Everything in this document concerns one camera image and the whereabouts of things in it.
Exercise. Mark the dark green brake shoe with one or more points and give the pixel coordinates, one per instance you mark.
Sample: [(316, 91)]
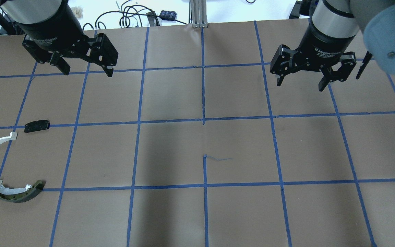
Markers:
[(21, 195)]

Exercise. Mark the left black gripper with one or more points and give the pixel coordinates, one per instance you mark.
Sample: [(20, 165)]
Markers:
[(50, 25)]

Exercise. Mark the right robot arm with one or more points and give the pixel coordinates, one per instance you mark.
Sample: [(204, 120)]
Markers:
[(333, 24)]

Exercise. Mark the black power adapter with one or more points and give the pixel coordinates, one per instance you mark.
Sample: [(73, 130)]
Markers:
[(168, 15)]

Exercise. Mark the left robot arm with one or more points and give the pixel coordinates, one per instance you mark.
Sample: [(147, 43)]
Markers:
[(53, 33)]

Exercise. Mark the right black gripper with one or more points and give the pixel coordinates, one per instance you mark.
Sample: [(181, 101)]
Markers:
[(324, 43)]

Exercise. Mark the aluminium frame post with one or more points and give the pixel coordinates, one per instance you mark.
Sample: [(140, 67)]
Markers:
[(198, 13)]

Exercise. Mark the small black plastic part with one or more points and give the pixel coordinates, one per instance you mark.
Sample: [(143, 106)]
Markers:
[(39, 125)]

